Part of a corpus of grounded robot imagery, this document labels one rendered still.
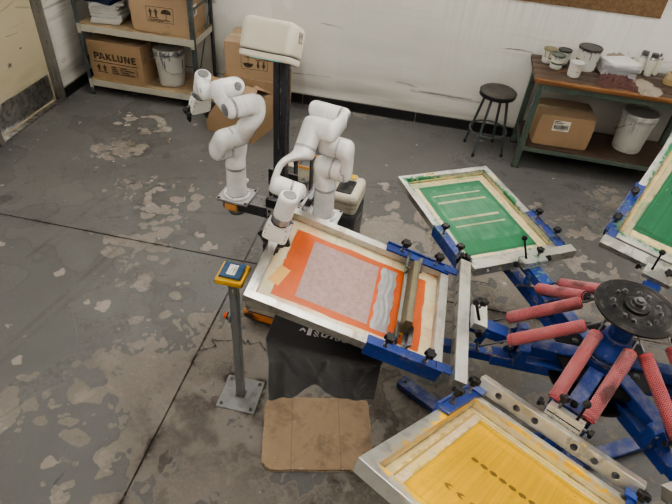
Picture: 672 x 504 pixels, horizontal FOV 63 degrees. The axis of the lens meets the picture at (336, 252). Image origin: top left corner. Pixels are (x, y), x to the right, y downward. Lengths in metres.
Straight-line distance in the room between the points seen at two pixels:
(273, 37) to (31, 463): 2.37
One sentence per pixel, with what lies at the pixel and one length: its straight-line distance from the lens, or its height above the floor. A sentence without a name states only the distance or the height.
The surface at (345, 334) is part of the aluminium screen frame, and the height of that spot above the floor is 1.16.
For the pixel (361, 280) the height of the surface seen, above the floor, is 1.13.
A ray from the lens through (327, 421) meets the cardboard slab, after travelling 3.18.
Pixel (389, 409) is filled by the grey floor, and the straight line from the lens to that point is 3.29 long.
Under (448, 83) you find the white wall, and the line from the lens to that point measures 5.88.
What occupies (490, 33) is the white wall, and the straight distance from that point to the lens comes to 5.71.
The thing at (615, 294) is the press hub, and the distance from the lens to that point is 2.34.
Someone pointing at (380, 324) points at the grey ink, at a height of 1.10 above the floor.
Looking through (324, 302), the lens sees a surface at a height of 1.16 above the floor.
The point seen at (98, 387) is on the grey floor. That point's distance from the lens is 3.48.
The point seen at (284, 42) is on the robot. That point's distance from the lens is 2.13.
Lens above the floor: 2.71
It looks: 41 degrees down
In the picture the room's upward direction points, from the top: 5 degrees clockwise
